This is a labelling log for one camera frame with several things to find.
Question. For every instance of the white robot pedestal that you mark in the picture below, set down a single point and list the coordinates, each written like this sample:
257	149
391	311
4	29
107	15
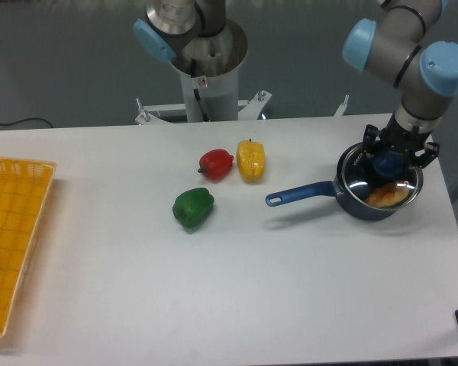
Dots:
208	68

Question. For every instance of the yellow bell pepper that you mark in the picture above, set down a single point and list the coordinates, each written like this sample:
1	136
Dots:
251	160

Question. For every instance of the glass lid with blue knob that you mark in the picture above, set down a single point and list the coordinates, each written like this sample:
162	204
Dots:
361	175

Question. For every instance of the red bell pepper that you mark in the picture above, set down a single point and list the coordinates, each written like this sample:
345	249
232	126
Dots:
215	164

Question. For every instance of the green bell pepper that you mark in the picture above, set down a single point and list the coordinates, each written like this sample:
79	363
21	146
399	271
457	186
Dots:
192	207

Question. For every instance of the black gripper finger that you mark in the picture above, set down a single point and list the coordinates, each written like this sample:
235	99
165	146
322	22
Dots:
371	143
422	158

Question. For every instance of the golden bread roll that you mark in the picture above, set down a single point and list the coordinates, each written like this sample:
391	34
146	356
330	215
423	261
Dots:
389	194

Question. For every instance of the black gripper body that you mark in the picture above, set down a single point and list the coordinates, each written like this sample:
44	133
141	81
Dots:
394	137

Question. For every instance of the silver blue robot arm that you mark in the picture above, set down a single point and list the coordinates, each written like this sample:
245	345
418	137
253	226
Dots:
390	50

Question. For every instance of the dark blue saucepan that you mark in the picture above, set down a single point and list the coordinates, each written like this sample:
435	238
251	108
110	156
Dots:
332	188

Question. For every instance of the yellow woven basket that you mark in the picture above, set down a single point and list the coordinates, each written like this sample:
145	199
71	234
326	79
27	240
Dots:
24	187

